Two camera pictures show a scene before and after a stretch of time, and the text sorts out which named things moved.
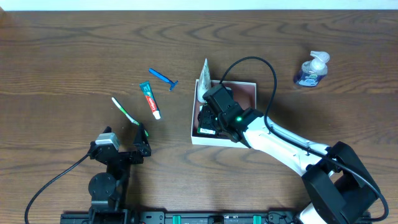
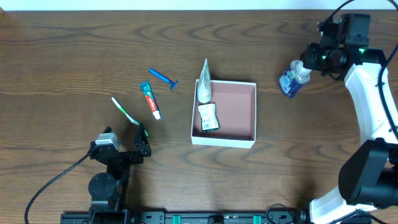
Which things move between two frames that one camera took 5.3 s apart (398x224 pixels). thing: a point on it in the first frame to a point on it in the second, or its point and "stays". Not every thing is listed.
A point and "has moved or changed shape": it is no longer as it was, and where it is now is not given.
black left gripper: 123,154 stays
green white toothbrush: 130,117 stays
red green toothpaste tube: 151,99 stays
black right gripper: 208,121 to 310,56
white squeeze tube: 204,82 stays
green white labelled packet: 206,130 has moved or changed shape
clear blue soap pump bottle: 313,71 has moved or changed shape
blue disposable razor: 161,76 stays
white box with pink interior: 245,96 stays
